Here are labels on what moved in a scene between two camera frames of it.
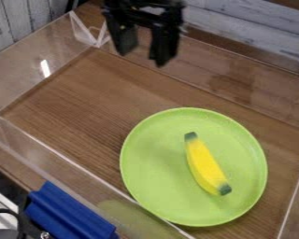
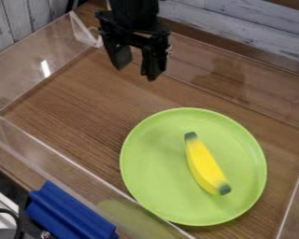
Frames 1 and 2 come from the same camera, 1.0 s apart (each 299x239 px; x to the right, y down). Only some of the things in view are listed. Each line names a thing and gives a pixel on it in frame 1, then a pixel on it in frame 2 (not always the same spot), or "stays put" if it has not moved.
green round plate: [158, 175] stays put
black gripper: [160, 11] → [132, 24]
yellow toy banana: [206, 166] stays put
